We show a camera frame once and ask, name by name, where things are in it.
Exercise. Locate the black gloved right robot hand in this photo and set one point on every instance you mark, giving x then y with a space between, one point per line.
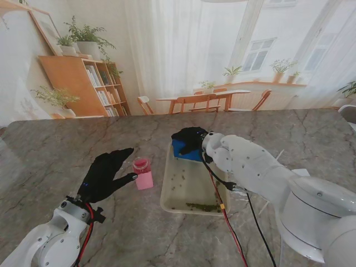
192 139

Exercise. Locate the blue plastic scraper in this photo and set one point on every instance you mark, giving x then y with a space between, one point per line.
192 156

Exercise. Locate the white baking tray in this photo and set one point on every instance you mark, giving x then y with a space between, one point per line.
192 192

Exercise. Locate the white rounded object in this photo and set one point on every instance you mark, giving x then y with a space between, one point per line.
349 114

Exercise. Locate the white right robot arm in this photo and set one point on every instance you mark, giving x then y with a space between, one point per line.
267 172

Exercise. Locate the printed room scene backdrop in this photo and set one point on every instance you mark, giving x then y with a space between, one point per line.
178 55

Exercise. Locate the pink square bottle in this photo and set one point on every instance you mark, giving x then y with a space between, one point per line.
145 180

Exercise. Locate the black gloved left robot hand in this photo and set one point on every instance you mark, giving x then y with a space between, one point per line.
104 178

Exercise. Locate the scattered green beans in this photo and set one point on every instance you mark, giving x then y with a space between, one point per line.
203 206

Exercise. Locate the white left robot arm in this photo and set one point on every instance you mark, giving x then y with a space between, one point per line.
47 239

